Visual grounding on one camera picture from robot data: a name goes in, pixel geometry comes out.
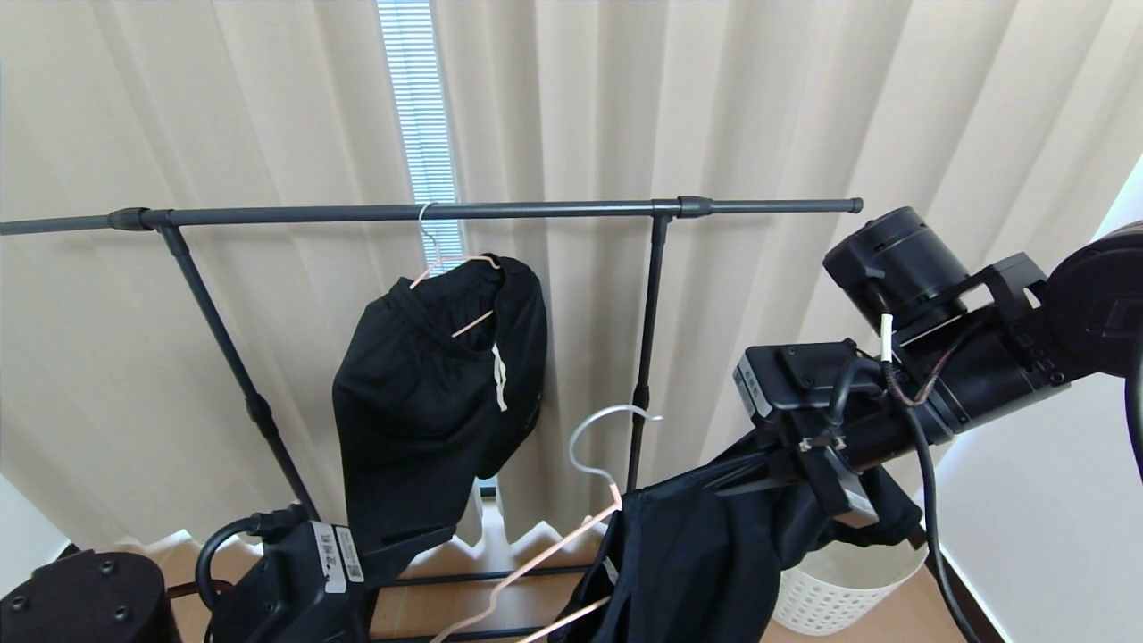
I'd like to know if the pink clothes hanger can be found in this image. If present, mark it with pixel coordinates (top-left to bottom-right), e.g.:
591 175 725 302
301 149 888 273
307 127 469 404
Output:
408 204 505 340
429 405 663 643

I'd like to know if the black garment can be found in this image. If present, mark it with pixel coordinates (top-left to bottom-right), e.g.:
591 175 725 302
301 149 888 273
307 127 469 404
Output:
549 447 922 643
332 255 550 556

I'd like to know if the window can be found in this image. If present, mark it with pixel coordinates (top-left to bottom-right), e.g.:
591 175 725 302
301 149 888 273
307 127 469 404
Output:
375 0 501 501

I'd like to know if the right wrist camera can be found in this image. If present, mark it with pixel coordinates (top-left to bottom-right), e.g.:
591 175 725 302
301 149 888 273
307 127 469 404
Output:
732 339 887 422

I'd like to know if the black clothes rack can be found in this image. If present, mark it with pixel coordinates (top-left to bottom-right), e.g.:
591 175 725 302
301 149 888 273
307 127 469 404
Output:
0 196 865 642

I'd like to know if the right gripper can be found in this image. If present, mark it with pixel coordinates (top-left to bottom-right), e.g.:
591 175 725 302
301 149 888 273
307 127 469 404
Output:
784 397 956 530

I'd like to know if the white laundry basket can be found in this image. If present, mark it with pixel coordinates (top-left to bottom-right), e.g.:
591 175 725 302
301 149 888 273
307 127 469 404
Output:
772 534 930 637

